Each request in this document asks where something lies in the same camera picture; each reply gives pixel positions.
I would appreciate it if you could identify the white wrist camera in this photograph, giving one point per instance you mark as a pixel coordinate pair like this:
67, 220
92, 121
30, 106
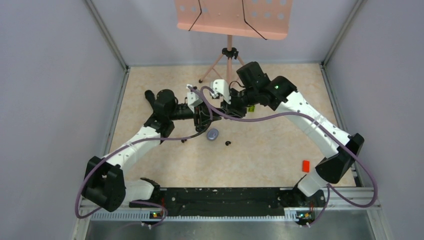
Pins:
193, 99
220, 88

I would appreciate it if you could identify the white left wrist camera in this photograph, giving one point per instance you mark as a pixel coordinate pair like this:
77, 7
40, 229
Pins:
193, 99

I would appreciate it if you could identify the purple white green toy block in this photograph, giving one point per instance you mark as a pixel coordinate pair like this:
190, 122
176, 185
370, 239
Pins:
251, 108

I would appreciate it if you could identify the pink music stand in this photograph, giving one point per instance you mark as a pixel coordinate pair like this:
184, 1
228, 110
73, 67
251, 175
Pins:
262, 19

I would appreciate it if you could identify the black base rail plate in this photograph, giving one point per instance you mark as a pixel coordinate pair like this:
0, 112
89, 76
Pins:
228, 201

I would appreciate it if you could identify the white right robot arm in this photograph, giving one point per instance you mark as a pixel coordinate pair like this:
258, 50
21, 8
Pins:
337, 146

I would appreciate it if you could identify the red rectangular block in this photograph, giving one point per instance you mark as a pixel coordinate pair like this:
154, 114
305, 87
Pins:
306, 166

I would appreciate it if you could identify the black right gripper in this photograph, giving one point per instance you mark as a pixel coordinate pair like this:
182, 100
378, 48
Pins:
231, 108

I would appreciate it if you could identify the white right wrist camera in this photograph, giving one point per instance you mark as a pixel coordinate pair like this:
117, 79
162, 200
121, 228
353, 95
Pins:
220, 88

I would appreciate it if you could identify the grey blue oval case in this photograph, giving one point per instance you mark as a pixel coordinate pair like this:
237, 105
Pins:
212, 134

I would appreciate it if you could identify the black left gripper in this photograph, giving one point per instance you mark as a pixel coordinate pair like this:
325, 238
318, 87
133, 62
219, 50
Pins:
204, 116

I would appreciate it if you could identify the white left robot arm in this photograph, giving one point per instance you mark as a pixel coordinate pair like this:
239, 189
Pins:
104, 183

